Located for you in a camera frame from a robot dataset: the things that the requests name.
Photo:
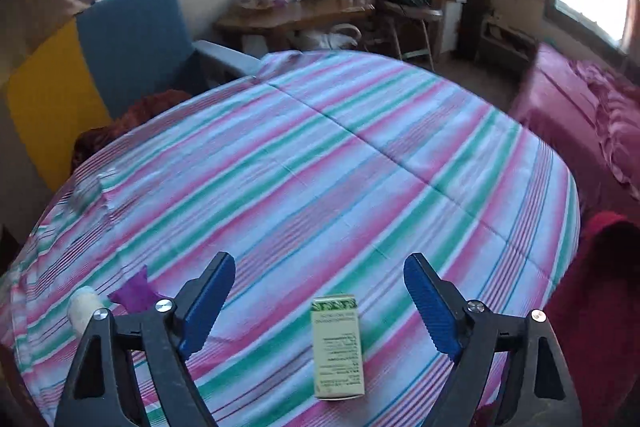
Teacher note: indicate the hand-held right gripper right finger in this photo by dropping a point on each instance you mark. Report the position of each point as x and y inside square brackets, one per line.
[431, 307]

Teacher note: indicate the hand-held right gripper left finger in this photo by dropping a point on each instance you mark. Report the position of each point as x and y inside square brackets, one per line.
[205, 307]

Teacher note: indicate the green and white carton box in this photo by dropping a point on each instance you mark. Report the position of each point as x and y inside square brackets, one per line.
[337, 347]

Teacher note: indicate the purple plastic wrapper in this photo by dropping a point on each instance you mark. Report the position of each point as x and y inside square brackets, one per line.
[137, 294]

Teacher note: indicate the white thread roll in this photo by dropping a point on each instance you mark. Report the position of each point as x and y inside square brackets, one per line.
[82, 307]

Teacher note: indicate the red quilt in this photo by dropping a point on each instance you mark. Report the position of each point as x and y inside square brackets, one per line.
[600, 317]

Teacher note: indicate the striped bed sheet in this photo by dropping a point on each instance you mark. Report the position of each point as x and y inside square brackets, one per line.
[320, 167]

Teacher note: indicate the dark red cloth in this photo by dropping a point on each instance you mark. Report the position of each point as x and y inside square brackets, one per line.
[130, 122]

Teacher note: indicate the pink bed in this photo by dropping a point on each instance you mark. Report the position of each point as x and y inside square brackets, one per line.
[575, 107]

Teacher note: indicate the yellow panel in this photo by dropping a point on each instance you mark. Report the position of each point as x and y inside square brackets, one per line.
[55, 107]

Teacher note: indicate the blue armchair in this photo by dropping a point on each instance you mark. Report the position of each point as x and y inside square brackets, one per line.
[145, 37]

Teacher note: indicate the low wooden shelf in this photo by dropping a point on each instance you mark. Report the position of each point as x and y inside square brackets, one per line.
[505, 38]

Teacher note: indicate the folding metal stand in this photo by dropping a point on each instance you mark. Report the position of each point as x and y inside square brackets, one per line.
[410, 22]

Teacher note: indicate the white bag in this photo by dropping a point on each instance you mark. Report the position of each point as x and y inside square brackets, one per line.
[327, 38]

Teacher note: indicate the white cabinet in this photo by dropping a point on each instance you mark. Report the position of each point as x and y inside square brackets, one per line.
[457, 14]

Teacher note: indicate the wooden table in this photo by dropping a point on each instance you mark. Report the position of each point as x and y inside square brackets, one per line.
[295, 14]

